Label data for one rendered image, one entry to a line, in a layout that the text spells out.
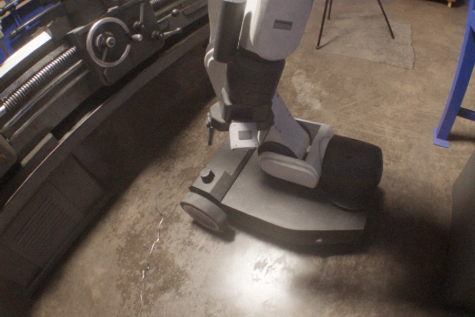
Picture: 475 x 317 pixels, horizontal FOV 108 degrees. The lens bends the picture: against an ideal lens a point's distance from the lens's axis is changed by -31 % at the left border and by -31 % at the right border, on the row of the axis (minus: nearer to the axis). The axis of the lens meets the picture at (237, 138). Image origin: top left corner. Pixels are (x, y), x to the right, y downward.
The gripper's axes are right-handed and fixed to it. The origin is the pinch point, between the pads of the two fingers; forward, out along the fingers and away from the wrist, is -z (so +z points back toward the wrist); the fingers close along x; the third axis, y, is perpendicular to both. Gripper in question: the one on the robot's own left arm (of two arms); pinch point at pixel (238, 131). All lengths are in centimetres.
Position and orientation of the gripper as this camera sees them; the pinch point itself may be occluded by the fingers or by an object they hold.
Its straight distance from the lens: 50.2
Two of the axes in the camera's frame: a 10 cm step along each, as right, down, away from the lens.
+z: 1.7, -6.5, -7.4
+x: -9.7, 0.3, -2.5
